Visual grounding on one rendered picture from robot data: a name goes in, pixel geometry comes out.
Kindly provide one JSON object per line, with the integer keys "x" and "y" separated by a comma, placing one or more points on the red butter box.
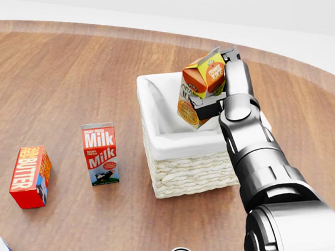
{"x": 29, "y": 177}

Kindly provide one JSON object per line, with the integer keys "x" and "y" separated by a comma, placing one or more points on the white wicker basket with liner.
{"x": 180, "y": 150}

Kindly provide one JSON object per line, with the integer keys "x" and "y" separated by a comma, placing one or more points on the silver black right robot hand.
{"x": 240, "y": 108}

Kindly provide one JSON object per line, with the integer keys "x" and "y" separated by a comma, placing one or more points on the red milk carton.
{"x": 100, "y": 153}

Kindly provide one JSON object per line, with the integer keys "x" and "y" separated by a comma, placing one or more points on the white blue carton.
{"x": 0, "y": 246}

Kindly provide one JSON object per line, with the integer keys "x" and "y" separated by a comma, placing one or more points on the orange juice carton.
{"x": 203, "y": 78}

